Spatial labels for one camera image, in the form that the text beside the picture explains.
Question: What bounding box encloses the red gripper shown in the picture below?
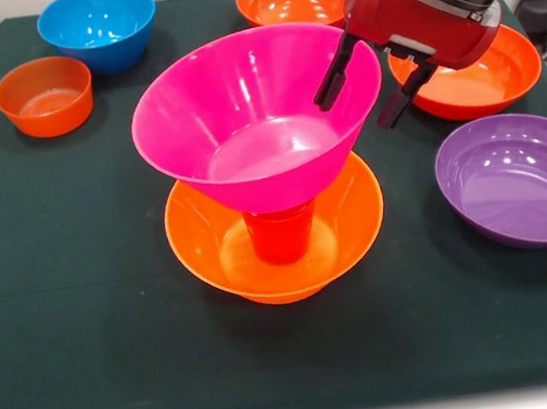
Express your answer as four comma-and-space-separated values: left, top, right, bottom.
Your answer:
299, 0, 517, 140

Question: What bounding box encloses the large pink bowl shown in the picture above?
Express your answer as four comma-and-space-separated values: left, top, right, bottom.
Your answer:
119, 11, 399, 232

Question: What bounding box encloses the orange cup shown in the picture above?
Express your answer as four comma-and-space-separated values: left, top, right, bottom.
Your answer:
241, 201, 323, 271

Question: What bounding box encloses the large yellow-orange bowl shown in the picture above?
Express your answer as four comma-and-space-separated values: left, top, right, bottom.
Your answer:
158, 147, 397, 319

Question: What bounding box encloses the large blue bowl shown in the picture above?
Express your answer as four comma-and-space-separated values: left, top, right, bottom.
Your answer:
33, 0, 165, 84

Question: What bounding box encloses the small orange bowl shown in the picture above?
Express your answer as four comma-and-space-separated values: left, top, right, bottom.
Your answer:
0, 50, 101, 146

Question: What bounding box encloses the wide purple bowl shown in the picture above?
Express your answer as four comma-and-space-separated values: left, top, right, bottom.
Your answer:
427, 107, 547, 262

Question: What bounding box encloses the dark green tablecloth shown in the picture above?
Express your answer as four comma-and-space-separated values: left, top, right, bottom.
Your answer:
0, 0, 547, 409

